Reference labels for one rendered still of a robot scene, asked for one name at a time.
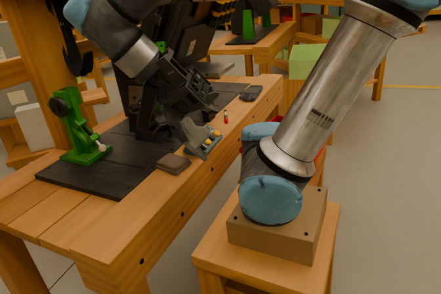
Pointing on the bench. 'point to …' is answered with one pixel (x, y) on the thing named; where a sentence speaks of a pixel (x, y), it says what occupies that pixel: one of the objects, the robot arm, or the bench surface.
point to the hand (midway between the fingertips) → (210, 136)
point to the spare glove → (251, 93)
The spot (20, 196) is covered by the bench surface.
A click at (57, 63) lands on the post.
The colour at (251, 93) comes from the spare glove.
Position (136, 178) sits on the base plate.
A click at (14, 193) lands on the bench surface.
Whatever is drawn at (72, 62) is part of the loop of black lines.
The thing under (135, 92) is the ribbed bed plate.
